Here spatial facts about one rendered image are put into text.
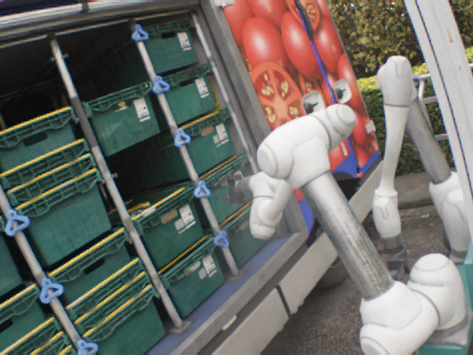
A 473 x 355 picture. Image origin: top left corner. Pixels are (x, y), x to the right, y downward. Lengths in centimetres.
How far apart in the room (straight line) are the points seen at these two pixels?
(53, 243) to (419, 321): 128
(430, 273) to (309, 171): 48
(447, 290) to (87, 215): 132
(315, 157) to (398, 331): 53
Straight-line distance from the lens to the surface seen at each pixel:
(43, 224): 162
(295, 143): 113
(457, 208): 169
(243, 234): 228
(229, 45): 228
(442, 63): 117
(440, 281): 128
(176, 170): 220
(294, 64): 276
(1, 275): 157
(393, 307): 117
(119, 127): 186
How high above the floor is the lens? 152
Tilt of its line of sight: 11 degrees down
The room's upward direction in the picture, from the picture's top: 22 degrees counter-clockwise
